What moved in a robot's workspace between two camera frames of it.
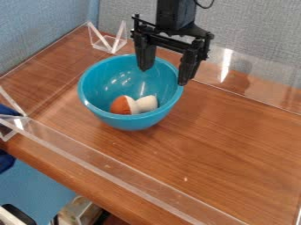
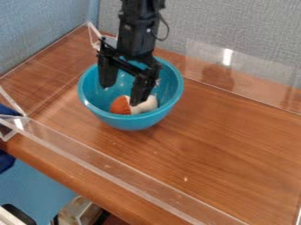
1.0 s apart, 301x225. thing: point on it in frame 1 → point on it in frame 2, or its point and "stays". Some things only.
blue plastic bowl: (130, 99) stays
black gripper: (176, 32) → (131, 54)
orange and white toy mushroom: (125, 105) stays
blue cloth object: (7, 159) stays
